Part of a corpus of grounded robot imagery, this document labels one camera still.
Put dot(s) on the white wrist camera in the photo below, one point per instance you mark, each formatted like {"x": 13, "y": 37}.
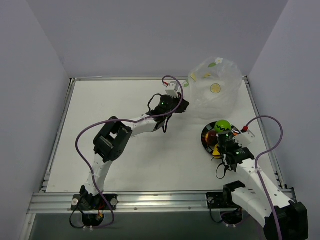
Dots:
{"x": 172, "y": 89}
{"x": 244, "y": 139}

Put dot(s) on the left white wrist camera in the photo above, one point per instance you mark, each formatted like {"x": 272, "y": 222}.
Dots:
{"x": 172, "y": 89}

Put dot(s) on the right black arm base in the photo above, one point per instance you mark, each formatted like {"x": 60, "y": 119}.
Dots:
{"x": 222, "y": 212}

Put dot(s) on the aluminium front rail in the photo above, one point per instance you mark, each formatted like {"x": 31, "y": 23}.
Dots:
{"x": 130, "y": 202}

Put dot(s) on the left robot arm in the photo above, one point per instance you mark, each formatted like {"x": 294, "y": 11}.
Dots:
{"x": 112, "y": 139}

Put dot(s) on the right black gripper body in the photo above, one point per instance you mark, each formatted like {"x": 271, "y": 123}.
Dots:
{"x": 223, "y": 137}

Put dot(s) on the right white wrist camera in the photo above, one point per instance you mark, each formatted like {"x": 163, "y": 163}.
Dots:
{"x": 244, "y": 139}

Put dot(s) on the yellow fake lemon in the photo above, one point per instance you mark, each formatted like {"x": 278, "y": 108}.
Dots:
{"x": 216, "y": 154}

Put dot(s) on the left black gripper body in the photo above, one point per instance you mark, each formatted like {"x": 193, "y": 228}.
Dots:
{"x": 182, "y": 104}

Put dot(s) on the round dark rimmed plate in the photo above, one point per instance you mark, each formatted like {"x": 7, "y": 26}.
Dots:
{"x": 209, "y": 127}

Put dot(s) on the red fake apple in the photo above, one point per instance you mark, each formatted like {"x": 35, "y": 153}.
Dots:
{"x": 211, "y": 137}

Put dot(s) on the clear plastic bag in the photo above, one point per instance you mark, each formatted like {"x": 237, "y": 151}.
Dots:
{"x": 212, "y": 88}

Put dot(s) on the green fake melon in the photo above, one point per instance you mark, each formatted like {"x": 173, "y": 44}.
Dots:
{"x": 222, "y": 126}

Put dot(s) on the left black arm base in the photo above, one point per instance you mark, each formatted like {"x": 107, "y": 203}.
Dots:
{"x": 91, "y": 209}

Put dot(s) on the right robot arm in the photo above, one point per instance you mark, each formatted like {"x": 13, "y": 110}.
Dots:
{"x": 280, "y": 217}

